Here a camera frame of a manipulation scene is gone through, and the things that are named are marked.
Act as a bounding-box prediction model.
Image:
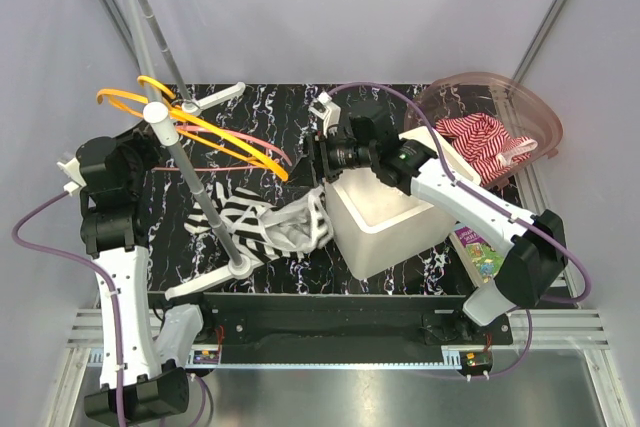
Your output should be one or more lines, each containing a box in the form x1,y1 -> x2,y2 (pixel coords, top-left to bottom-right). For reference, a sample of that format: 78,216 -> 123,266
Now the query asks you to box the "grey clothes rack pole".
109,0 -> 251,273

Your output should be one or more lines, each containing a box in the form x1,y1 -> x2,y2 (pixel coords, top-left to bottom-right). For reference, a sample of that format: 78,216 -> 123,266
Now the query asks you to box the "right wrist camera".
309,92 -> 341,137

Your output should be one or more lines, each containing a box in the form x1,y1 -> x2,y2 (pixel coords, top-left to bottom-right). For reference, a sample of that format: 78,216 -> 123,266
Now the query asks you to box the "white foam box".
325,168 -> 456,280

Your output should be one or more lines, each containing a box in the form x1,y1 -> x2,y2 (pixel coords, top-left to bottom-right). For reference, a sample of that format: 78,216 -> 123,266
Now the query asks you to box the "purple children's book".
449,223 -> 504,287

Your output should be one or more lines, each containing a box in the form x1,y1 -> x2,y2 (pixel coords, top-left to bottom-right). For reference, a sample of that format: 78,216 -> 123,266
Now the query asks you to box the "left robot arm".
76,124 -> 216,426

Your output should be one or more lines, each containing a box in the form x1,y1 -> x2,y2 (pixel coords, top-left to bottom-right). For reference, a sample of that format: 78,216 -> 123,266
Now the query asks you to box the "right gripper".
282,130 -> 377,190

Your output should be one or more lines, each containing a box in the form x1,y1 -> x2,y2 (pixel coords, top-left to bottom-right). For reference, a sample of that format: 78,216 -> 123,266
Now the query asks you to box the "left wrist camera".
56,157 -> 86,196

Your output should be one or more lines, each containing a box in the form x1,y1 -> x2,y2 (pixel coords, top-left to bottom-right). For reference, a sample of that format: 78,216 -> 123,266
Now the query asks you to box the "white clothes rack base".
138,75 -> 256,300

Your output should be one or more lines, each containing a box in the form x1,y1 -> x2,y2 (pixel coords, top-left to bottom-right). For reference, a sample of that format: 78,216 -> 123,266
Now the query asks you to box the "red white striped tank top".
436,113 -> 538,186

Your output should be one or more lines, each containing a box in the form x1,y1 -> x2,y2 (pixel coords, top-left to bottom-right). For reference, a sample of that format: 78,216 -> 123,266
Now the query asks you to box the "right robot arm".
289,95 -> 568,344

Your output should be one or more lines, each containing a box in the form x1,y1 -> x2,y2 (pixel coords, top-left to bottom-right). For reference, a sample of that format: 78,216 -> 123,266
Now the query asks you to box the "black marble pattern mat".
97,82 -> 576,311

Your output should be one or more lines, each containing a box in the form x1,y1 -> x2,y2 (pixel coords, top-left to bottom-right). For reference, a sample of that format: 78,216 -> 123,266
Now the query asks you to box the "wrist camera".
309,92 -> 341,137
56,157 -> 86,196

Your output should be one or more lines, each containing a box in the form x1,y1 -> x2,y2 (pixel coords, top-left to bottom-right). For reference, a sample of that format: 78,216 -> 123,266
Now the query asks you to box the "pink plastic hanger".
149,124 -> 291,173

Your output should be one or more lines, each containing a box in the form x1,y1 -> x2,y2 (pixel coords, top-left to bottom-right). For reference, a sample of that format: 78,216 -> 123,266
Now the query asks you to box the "aluminium frame rail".
64,166 -> 611,368

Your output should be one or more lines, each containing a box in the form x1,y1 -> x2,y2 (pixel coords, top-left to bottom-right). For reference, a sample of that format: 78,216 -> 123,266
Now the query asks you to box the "yellow plastic hanger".
95,75 -> 290,182

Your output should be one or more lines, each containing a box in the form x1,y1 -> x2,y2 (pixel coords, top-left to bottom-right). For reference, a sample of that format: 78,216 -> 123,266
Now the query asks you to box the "black white striped tank top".
212,182 -> 334,264

